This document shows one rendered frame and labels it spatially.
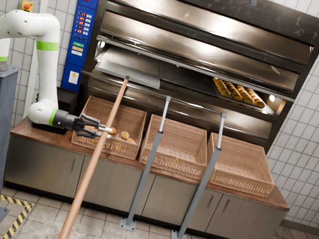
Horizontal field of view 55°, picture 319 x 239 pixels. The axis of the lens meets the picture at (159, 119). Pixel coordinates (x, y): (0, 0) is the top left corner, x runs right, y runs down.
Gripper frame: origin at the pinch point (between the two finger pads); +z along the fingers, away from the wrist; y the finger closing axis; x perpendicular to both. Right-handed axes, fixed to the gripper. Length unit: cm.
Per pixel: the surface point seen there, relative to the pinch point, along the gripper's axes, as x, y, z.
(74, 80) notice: -122, 22, -46
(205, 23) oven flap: -126, -60, 49
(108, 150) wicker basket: -78, 56, 2
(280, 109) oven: -131, -9, 146
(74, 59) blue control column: -122, 4, -50
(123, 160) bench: -74, 59, 16
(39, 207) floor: -61, 117, -39
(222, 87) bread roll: -154, -6, 92
